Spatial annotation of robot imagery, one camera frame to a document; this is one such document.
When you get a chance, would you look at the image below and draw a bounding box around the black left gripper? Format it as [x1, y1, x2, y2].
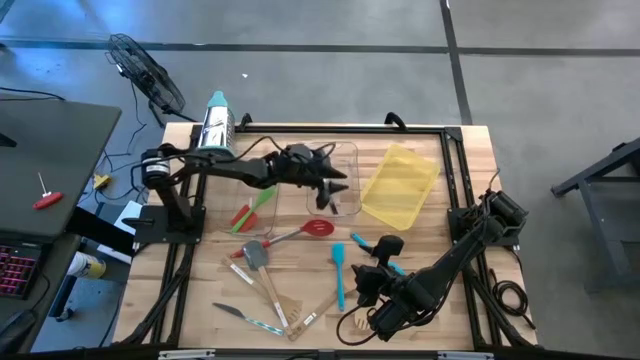
[272, 144, 350, 211]

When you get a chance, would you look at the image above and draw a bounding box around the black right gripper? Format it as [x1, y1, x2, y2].
[352, 235, 426, 331]

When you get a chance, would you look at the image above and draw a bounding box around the blue silicone spatula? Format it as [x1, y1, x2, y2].
[331, 242, 348, 313]
[349, 232, 407, 277]

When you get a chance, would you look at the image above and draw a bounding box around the red slotted spoon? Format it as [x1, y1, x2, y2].
[229, 218, 335, 259]

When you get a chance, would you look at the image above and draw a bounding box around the red silicone spatula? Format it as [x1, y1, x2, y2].
[229, 203, 259, 234]

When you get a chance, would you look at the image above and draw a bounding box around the grey spatula wooden handle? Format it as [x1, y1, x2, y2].
[242, 239, 295, 337]

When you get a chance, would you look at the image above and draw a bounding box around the wooden slotted turner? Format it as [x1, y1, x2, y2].
[222, 256, 304, 325]

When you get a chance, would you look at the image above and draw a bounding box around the clear plastic bin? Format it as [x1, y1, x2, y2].
[219, 167, 283, 238]
[299, 139, 362, 217]

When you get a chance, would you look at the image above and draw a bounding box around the yellow plastic bin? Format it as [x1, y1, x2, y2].
[359, 143, 442, 232]

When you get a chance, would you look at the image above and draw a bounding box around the black floor fan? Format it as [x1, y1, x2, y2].
[105, 33, 197, 129]

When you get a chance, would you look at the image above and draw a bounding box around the dark metal stand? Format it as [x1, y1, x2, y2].
[550, 135, 640, 294]

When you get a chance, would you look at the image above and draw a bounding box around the yellow-white spray can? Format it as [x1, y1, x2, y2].
[65, 251, 107, 280]

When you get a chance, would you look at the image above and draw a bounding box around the black desk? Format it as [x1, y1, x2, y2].
[0, 92, 123, 241]
[0, 230, 82, 354]

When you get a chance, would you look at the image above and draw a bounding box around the black lower desk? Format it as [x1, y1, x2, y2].
[0, 230, 82, 354]

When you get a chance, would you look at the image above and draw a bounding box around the backlit keyboard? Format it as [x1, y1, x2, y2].
[0, 244, 41, 300]

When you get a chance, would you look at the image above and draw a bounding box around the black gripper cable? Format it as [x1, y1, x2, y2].
[335, 303, 384, 347]

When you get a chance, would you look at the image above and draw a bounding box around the silver hinge bracket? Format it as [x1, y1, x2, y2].
[158, 348, 217, 360]
[438, 350, 495, 360]

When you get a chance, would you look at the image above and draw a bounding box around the coiled black cable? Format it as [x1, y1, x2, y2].
[487, 267, 537, 331]

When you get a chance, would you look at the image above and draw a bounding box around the red-handled hex key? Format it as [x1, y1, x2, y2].
[32, 172, 65, 211]

